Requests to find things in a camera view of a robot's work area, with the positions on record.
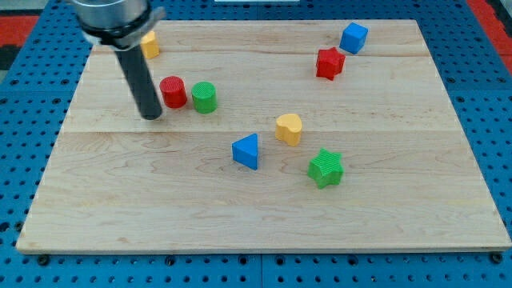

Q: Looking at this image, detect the yellow block behind arm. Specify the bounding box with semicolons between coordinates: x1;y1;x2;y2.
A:
141;30;160;59

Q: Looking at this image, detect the green star block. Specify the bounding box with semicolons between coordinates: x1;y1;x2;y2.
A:
307;148;344;189

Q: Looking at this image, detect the wooden board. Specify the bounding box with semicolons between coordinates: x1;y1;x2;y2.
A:
17;20;511;255

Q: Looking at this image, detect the green cylinder block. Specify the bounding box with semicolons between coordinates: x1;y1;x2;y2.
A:
191;82;217;114

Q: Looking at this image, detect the red cylinder block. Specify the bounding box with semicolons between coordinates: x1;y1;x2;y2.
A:
159;76;187;109

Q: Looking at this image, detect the yellow heart block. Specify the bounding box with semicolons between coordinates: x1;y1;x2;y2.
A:
274;114;302;146

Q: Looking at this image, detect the blue cube block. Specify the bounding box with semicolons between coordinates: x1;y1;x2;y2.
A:
339;22;369;54

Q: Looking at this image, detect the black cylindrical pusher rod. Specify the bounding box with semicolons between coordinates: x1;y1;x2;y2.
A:
115;46;162;120

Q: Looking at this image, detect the blue triangle block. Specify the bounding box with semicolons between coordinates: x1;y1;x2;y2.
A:
231;134;258;170

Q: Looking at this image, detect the red star block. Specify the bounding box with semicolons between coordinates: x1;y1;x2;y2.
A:
316;47;346;81

